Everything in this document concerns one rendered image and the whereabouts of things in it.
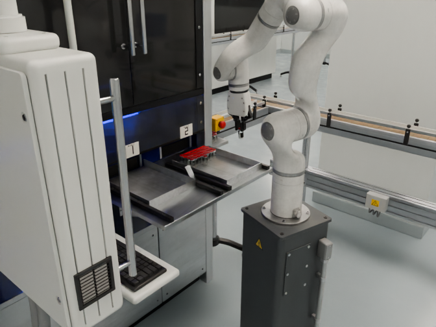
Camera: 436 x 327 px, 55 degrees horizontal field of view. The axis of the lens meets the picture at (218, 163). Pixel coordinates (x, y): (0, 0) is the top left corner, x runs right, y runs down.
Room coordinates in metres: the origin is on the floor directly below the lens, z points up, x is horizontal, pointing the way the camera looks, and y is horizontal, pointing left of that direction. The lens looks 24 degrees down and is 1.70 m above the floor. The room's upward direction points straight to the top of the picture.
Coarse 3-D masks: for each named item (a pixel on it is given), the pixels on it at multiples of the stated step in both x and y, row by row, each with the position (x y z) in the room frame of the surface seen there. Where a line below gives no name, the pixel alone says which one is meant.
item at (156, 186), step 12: (144, 168) 1.83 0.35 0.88; (156, 168) 1.80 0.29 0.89; (132, 180) 1.69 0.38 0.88; (144, 180) 1.69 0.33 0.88; (156, 180) 1.69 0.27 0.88; (168, 180) 1.69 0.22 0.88; (180, 180) 1.69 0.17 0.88; (192, 180) 1.62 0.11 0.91; (132, 192) 1.58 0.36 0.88; (144, 192) 1.58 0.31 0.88; (156, 192) 1.58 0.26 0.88; (168, 192) 1.52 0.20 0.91; (180, 192) 1.57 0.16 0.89; (156, 204) 1.47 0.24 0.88
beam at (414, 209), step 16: (272, 160) 2.71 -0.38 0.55; (304, 176) 2.54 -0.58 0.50; (320, 176) 2.47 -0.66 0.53; (336, 176) 2.44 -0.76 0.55; (336, 192) 2.39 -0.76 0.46; (352, 192) 2.32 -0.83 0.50; (384, 192) 2.22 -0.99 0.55; (400, 208) 2.14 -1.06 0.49; (416, 208) 2.08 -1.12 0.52; (432, 208) 2.03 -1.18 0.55; (432, 224) 2.01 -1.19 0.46
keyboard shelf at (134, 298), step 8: (120, 240) 1.34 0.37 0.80; (136, 248) 1.28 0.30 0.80; (152, 256) 1.24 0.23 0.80; (160, 264) 1.19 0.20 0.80; (168, 264) 1.19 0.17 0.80; (168, 272) 1.15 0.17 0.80; (176, 272) 1.15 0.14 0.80; (152, 280) 1.11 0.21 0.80; (160, 280) 1.11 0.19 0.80; (168, 280) 1.12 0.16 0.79; (144, 288) 1.07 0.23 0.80; (152, 288) 1.07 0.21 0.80; (128, 296) 1.04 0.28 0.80; (136, 296) 1.03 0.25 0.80; (144, 296) 1.04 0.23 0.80
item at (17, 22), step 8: (0, 0) 1.05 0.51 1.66; (8, 0) 1.07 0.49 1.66; (0, 8) 1.05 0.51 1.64; (8, 8) 1.06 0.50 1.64; (16, 8) 1.09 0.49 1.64; (0, 16) 1.04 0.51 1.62; (8, 16) 1.05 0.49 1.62; (16, 16) 1.07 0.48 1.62; (24, 16) 1.10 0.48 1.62; (0, 24) 1.04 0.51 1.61; (8, 24) 1.04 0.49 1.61; (16, 24) 1.06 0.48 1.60; (24, 24) 1.08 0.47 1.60; (0, 32) 1.04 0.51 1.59; (8, 32) 1.04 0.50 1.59; (16, 32) 1.06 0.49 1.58
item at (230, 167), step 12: (216, 156) 1.97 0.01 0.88; (228, 156) 1.95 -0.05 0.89; (240, 156) 1.91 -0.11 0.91; (192, 168) 1.76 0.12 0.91; (204, 168) 1.83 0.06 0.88; (216, 168) 1.83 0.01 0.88; (228, 168) 1.83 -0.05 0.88; (240, 168) 1.83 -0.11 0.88; (252, 168) 1.77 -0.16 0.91; (228, 180) 1.64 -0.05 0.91
